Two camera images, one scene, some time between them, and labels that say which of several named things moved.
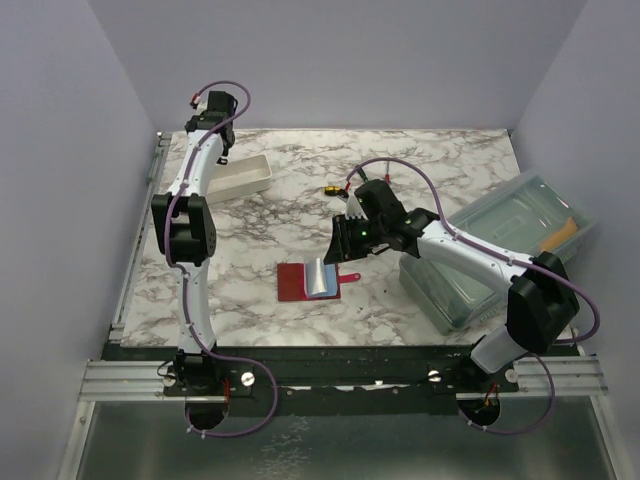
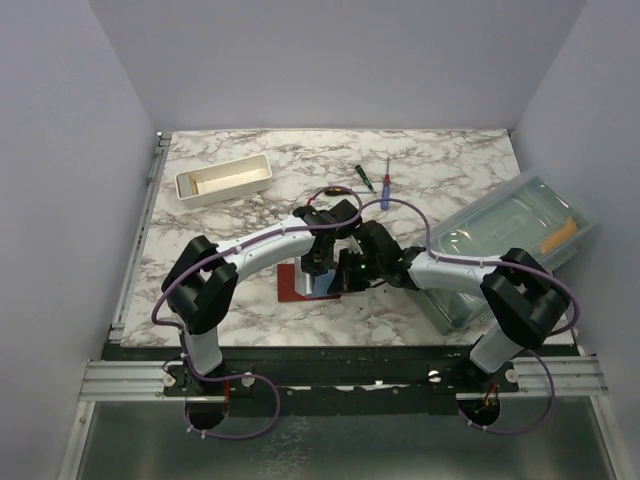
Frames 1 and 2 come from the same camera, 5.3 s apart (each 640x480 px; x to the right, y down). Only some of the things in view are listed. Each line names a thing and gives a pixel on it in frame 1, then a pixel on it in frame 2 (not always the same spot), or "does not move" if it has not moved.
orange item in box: [569, 228] does not move
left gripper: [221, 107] to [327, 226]
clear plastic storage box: [529, 216] does not move
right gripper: [341, 247] to [339, 283]
